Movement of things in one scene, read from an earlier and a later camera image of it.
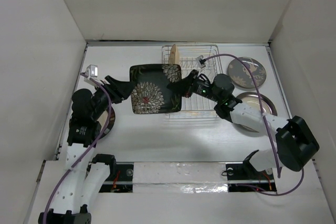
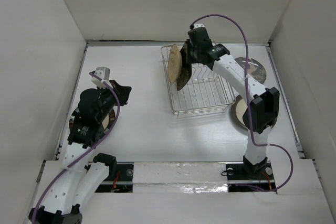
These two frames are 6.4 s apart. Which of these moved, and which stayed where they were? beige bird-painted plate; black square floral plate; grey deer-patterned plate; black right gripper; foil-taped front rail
Moved: black right gripper; black square floral plate
Stayed: grey deer-patterned plate; beige bird-painted plate; foil-taped front rail
